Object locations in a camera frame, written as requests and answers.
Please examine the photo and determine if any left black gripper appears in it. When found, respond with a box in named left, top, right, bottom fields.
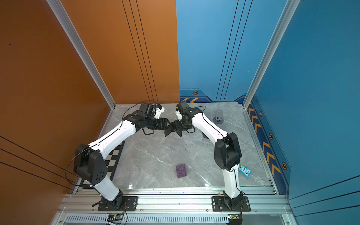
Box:
left=144, top=117, right=173, bottom=129

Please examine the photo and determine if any purple-grey phone stand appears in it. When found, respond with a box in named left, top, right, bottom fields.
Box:
left=213, top=110, right=224, bottom=124

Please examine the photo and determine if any black phone stand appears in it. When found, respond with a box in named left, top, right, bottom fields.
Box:
left=165, top=121, right=182, bottom=137

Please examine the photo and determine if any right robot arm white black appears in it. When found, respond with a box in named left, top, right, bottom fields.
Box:
left=172, top=102, right=245, bottom=211

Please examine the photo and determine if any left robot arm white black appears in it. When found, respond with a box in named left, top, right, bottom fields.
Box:
left=72, top=102, right=167, bottom=206

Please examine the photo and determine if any purple square box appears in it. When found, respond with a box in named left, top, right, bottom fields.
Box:
left=176, top=164, right=187, bottom=178

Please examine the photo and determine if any black white checkerboard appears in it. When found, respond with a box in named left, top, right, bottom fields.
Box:
left=78, top=140, right=126, bottom=189

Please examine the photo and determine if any blue cartoon sticker card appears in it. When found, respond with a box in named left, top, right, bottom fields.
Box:
left=239, top=165, right=252, bottom=178

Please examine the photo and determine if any green circuit board left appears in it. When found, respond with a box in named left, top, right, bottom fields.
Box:
left=106, top=214, right=124, bottom=225

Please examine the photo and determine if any circuit board right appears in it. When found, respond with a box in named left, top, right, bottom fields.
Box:
left=228, top=214, right=243, bottom=225

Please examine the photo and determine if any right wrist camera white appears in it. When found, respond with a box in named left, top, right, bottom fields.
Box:
left=176, top=109, right=183, bottom=121

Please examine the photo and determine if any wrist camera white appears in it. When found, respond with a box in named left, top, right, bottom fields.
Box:
left=154, top=104, right=165, bottom=119
left=176, top=109, right=183, bottom=121

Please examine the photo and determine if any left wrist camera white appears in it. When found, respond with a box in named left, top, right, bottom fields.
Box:
left=154, top=104, right=165, bottom=119

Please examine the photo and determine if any aluminium front rail frame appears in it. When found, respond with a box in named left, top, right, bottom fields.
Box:
left=52, top=185, right=296, bottom=225

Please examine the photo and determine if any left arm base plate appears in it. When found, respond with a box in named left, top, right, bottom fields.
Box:
left=93, top=196, right=139, bottom=212

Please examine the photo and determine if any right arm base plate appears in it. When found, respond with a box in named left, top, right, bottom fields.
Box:
left=211, top=196, right=251, bottom=212

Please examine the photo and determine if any right aluminium corner post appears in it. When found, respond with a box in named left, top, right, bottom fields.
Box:
left=242, top=0, right=300, bottom=110

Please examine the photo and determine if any aluminium corner post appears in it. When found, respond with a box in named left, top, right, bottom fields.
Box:
left=47, top=0, right=116, bottom=109
left=242, top=0, right=300, bottom=110

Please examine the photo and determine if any left aluminium corner post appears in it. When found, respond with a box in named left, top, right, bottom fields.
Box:
left=47, top=0, right=116, bottom=109

